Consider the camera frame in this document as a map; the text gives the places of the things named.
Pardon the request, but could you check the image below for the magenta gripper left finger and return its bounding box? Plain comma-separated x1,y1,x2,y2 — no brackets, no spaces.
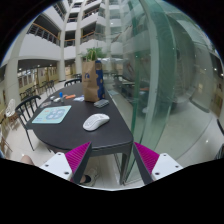
41,142,92,184

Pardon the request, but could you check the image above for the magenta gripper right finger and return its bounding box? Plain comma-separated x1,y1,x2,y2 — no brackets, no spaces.
133,142,182,185

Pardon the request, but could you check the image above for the white computer mouse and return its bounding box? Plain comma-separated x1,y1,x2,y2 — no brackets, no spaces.
83,113,110,131

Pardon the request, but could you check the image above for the light blue mouse pad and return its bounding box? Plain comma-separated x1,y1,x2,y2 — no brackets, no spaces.
32,106,71,124

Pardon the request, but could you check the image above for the white sneaker shoe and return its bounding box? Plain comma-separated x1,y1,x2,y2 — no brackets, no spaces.
80,168,98,186

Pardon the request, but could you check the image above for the black dining table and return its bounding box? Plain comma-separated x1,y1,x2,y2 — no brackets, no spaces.
30,92,133,183

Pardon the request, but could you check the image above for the orange marker pen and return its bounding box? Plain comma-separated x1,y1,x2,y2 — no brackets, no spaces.
65,95,76,99

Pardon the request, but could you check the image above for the small grey keypad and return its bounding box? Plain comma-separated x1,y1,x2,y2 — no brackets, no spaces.
94,99,109,108

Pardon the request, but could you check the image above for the black slatted chair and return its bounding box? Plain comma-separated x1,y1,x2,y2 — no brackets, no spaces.
14,94,42,152

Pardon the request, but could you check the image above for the black chair behind table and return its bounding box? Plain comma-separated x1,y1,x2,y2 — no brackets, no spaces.
64,78,82,87

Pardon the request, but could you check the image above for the brown paper bag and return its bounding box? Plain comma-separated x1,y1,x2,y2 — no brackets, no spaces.
82,60,105,102

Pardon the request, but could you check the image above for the curved glass partition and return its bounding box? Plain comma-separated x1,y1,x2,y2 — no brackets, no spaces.
118,0,224,184

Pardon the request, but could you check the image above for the green potted plant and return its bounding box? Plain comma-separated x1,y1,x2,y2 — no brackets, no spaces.
82,47,106,62

